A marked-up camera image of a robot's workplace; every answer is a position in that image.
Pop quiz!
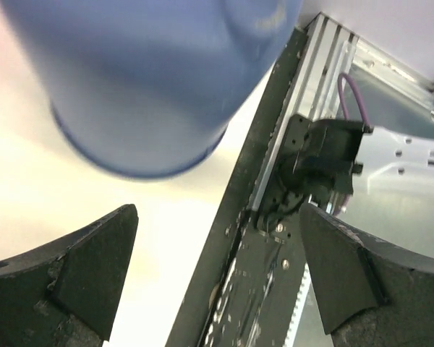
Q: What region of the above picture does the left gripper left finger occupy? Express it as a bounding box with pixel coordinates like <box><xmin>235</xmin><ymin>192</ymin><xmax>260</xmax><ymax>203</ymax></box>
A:
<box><xmin>0</xmin><ymin>204</ymin><xmax>138</xmax><ymax>347</ymax></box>

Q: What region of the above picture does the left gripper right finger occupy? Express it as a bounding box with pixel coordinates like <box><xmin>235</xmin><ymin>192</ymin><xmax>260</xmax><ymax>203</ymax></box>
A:
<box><xmin>300</xmin><ymin>204</ymin><xmax>434</xmax><ymax>346</ymax></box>

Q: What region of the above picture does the blue plastic bucket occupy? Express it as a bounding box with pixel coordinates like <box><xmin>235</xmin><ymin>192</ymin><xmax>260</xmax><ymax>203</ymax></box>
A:
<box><xmin>0</xmin><ymin>1</ymin><xmax>302</xmax><ymax>179</ymax></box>

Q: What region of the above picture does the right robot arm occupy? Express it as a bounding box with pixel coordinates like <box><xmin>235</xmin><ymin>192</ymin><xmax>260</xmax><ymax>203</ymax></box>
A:
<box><xmin>276</xmin><ymin>115</ymin><xmax>434</xmax><ymax>205</ymax></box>

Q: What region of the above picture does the white slotted cable duct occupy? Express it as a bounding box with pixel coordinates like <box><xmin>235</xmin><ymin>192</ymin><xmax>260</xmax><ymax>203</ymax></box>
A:
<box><xmin>284</xmin><ymin>264</ymin><xmax>311</xmax><ymax>347</ymax></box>

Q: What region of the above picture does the aluminium rail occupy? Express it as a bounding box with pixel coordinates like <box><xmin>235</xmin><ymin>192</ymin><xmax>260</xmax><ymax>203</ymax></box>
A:
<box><xmin>249</xmin><ymin>13</ymin><xmax>358</xmax><ymax>210</ymax></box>

